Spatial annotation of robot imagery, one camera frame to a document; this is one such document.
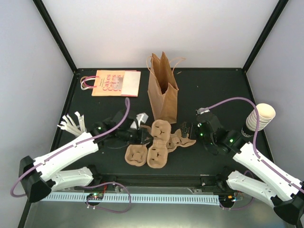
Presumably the brown pulp cup carrier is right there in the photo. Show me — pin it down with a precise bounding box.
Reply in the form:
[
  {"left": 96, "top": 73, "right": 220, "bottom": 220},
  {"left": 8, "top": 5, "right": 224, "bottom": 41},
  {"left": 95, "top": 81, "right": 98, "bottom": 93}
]
[
  {"left": 147, "top": 120, "right": 171, "bottom": 169},
  {"left": 124, "top": 144, "right": 148, "bottom": 167},
  {"left": 166, "top": 129, "right": 196, "bottom": 153}
]

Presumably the brown paper bag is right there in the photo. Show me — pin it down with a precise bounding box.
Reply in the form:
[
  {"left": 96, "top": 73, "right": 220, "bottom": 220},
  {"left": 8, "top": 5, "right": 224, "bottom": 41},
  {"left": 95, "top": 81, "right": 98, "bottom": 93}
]
[{"left": 147, "top": 52, "right": 185, "bottom": 124}]

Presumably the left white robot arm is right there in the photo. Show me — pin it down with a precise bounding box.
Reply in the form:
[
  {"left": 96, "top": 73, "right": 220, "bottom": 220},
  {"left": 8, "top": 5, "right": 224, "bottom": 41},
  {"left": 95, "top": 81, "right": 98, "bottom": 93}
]
[{"left": 19, "top": 111, "right": 152, "bottom": 203}]

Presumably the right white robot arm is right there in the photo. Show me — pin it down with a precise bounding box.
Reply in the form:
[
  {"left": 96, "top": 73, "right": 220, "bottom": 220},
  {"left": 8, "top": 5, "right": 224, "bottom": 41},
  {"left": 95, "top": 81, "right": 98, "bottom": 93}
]
[{"left": 180, "top": 110, "right": 304, "bottom": 225}]

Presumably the stack of white paper cups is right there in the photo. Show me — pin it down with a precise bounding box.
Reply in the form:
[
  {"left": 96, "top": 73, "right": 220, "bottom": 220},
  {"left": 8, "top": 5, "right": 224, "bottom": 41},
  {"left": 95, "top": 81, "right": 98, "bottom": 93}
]
[{"left": 245, "top": 103, "right": 276, "bottom": 131}]

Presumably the printed orange paper bag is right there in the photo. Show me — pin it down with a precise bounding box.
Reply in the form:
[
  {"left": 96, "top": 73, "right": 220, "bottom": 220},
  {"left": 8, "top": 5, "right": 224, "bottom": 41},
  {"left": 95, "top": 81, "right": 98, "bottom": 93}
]
[{"left": 80, "top": 70, "right": 141, "bottom": 97}]

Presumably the white plastic cutlery bundle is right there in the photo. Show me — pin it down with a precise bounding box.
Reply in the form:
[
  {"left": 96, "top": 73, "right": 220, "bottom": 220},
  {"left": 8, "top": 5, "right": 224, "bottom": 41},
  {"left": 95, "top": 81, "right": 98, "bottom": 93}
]
[{"left": 57, "top": 112, "right": 86, "bottom": 137}]

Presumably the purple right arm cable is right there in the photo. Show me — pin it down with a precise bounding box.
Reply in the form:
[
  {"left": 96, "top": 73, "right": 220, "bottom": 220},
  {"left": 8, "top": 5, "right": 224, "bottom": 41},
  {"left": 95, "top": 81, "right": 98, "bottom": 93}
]
[{"left": 205, "top": 97, "right": 304, "bottom": 190}]

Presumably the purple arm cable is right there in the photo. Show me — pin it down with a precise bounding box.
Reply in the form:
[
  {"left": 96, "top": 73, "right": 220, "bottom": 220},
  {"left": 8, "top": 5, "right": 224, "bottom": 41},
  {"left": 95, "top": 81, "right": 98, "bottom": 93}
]
[
  {"left": 205, "top": 97, "right": 304, "bottom": 190},
  {"left": 10, "top": 98, "right": 132, "bottom": 197}
]

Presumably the perforated white metal rail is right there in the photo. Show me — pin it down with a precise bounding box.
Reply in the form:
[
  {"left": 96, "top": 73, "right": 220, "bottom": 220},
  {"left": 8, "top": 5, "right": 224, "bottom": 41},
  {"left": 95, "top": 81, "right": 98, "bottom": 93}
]
[{"left": 43, "top": 192, "right": 219, "bottom": 206}]

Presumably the purple cable loop at rail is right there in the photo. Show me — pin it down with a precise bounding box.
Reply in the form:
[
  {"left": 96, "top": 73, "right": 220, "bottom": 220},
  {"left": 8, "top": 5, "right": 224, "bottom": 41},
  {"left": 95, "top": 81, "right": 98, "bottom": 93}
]
[{"left": 85, "top": 176, "right": 135, "bottom": 211}]

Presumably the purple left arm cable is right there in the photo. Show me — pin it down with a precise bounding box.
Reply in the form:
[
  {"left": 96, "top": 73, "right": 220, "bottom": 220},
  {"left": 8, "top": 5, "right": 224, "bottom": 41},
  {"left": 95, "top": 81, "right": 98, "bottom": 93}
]
[{"left": 10, "top": 98, "right": 132, "bottom": 197}]

